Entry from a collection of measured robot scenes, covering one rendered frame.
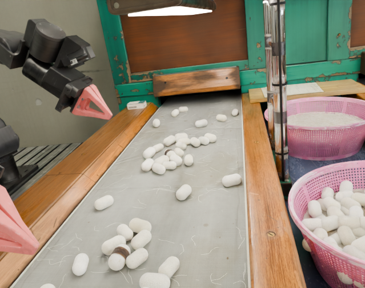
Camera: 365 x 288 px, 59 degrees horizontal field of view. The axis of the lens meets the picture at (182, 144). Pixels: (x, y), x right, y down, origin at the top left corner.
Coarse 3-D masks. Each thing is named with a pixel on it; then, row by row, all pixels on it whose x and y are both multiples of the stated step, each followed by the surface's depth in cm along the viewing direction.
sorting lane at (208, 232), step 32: (160, 128) 96; (192, 128) 92; (224, 128) 88; (128, 160) 76; (224, 160) 68; (96, 192) 63; (128, 192) 61; (160, 192) 59; (192, 192) 58; (224, 192) 56; (64, 224) 53; (96, 224) 52; (128, 224) 51; (160, 224) 50; (192, 224) 48; (224, 224) 47; (64, 256) 46; (96, 256) 45; (160, 256) 43; (192, 256) 42; (224, 256) 41
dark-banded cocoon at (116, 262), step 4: (124, 244) 43; (128, 248) 43; (112, 256) 41; (116, 256) 41; (120, 256) 41; (112, 260) 40; (116, 260) 40; (120, 260) 41; (124, 260) 41; (112, 264) 40; (116, 264) 40; (120, 264) 40; (124, 264) 41; (112, 268) 40; (116, 268) 40; (120, 268) 41
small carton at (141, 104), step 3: (129, 102) 114; (132, 102) 113; (135, 102) 112; (138, 102) 112; (141, 102) 111; (144, 102) 112; (129, 105) 112; (132, 105) 111; (135, 105) 111; (138, 105) 111; (141, 105) 111; (144, 105) 111; (129, 108) 112; (132, 108) 112; (135, 108) 112; (138, 108) 111; (141, 108) 111
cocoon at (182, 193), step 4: (180, 188) 55; (184, 188) 55; (188, 188) 56; (176, 192) 55; (180, 192) 54; (184, 192) 55; (188, 192) 55; (176, 196) 55; (180, 196) 54; (184, 196) 54; (180, 200) 55
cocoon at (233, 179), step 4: (224, 176) 57; (228, 176) 57; (232, 176) 57; (236, 176) 57; (240, 176) 58; (224, 180) 57; (228, 180) 56; (232, 180) 57; (236, 180) 57; (240, 180) 57; (224, 184) 57; (228, 184) 57; (232, 184) 57; (236, 184) 57
